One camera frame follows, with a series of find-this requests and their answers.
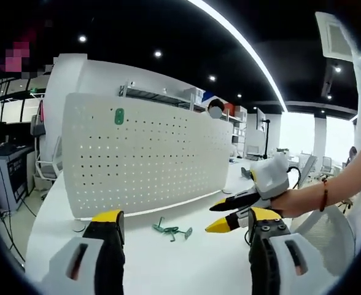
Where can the grey metal stand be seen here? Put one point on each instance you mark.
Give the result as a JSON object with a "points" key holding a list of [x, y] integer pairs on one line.
{"points": [[245, 172]]}

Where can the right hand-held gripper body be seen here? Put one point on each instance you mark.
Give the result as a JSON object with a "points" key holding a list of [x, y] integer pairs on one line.
{"points": [[269, 175]]}

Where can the dark counter desk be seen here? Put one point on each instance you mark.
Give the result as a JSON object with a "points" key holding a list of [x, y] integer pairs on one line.
{"points": [[5, 175]]}

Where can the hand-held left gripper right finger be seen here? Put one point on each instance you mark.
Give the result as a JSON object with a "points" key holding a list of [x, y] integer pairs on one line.
{"points": [[288, 264]]}

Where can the long ceiling light strip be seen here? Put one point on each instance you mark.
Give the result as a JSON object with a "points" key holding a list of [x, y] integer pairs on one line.
{"points": [[254, 52]]}

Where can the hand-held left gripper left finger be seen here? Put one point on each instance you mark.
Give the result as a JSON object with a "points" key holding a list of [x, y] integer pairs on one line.
{"points": [[73, 264]]}

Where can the white mesh chair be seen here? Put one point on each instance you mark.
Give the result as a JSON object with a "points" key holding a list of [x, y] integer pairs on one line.
{"points": [[324, 233]]}

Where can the person's right hand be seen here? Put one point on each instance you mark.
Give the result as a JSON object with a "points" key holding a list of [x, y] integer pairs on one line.
{"points": [[300, 199]]}

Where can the green hook assembly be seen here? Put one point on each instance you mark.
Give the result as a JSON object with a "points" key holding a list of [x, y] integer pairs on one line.
{"points": [[119, 116], [187, 232], [159, 224], [172, 233]]}

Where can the grey office chair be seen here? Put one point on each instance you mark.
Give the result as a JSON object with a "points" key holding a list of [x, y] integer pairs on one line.
{"points": [[47, 172]]}

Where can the white perforated mounting plate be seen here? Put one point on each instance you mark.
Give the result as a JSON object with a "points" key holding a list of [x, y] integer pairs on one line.
{"points": [[153, 159]]}

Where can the ceiling air vent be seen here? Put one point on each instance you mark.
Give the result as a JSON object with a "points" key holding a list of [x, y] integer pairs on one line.
{"points": [[335, 35]]}

